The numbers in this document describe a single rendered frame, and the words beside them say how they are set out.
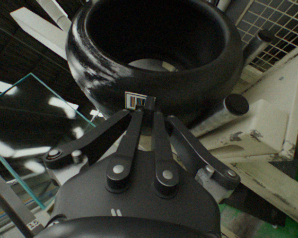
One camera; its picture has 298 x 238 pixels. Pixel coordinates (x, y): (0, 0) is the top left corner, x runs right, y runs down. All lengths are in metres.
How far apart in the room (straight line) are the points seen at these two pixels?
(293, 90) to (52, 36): 1.23
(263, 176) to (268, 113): 0.52
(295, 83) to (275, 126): 0.15
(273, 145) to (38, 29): 1.37
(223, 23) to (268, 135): 0.34
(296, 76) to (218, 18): 0.27
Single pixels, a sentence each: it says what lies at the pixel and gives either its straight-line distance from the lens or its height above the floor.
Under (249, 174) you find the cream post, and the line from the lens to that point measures 0.74.
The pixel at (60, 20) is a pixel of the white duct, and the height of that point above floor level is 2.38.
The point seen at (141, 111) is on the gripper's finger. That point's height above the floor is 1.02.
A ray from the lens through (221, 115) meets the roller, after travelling 0.27.
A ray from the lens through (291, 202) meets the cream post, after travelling 0.88.
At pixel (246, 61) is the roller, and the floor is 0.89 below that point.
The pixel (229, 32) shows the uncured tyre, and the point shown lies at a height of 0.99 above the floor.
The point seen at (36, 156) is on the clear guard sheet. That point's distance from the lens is 1.07.
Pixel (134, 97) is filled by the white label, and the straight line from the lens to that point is 0.23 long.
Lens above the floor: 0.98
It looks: 10 degrees up
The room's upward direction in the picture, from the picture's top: 55 degrees counter-clockwise
